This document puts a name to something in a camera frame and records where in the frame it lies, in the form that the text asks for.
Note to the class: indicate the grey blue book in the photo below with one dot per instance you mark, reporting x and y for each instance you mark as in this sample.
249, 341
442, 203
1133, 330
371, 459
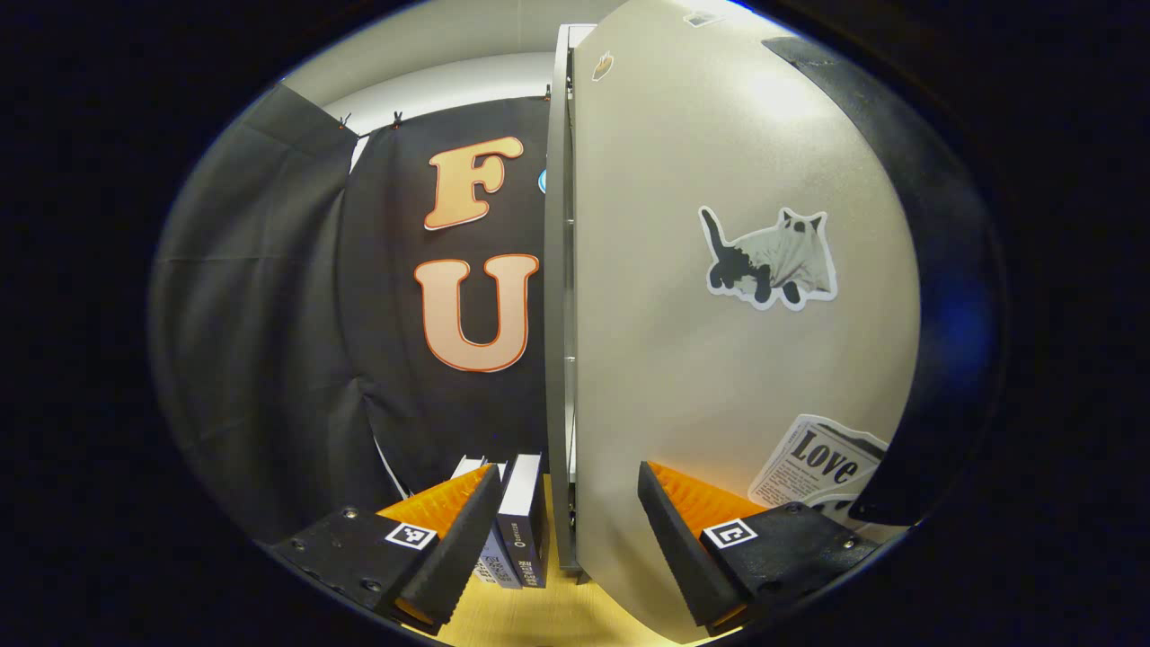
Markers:
499, 566

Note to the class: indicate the black hardcover book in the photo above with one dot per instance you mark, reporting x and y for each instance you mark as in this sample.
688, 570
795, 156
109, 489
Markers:
526, 530

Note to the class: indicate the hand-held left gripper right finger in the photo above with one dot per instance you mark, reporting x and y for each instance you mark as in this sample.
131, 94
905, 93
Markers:
674, 548

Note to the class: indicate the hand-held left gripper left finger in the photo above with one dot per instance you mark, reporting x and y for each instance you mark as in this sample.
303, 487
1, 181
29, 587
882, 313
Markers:
458, 557

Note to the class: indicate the black backdrop cloth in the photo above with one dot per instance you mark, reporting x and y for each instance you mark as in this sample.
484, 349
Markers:
269, 314

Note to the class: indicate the white edged book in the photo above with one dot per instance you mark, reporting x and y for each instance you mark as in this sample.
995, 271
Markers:
467, 467

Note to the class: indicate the white cabinet door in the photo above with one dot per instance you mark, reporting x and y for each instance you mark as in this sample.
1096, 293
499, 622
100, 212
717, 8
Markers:
674, 377

